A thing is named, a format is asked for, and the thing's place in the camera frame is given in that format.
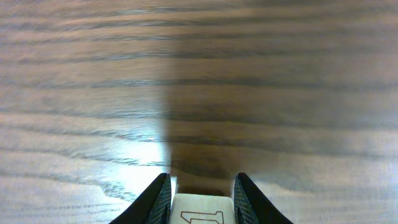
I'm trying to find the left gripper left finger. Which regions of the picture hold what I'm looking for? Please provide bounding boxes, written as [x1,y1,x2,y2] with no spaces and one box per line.
[109,173,172,224]

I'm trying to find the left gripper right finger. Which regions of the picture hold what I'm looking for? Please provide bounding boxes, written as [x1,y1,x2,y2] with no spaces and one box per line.
[233,172,293,224]

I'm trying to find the wooden block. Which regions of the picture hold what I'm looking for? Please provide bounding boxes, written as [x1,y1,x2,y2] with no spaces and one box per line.
[169,194,235,224]

